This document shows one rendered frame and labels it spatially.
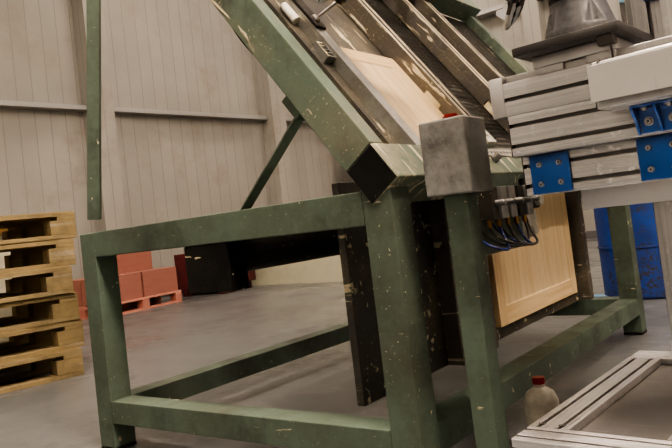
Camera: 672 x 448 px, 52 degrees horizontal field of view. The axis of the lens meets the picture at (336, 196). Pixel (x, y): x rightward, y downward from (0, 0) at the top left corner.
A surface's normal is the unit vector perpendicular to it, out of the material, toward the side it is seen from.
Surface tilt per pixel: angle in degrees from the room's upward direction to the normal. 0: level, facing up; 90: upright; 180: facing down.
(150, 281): 90
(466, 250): 90
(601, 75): 90
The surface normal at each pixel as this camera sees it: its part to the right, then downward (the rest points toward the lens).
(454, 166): -0.61, 0.04
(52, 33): 0.75, -0.12
